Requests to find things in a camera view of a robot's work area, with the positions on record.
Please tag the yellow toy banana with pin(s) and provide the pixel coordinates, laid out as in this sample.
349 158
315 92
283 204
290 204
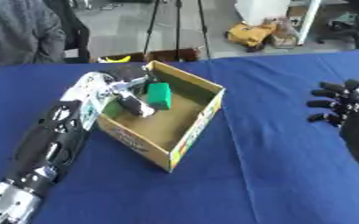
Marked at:
117 59

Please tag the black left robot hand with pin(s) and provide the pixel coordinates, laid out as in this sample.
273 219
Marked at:
131 103

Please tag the green rectangular block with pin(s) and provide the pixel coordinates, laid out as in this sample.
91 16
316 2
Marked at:
159 94

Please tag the white cabinet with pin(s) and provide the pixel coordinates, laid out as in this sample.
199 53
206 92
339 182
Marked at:
261 11

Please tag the person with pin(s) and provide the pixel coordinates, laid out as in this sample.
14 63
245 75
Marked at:
16 32

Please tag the black office chair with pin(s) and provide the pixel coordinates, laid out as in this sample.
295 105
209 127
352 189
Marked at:
351 23

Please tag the tan cardboard box green inside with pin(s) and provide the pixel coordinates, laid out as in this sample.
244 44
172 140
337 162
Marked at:
162 128

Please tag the white table leg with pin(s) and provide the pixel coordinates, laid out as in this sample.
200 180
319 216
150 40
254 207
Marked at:
308 22

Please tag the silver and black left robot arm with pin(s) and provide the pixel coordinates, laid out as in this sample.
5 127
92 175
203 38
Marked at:
50 137

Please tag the brown paper bag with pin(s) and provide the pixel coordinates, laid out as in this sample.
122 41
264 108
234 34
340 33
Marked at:
285 35

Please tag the brown wooden crate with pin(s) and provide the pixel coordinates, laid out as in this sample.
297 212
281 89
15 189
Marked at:
162 54

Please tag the black tripod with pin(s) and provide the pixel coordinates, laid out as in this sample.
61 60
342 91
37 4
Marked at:
178 29

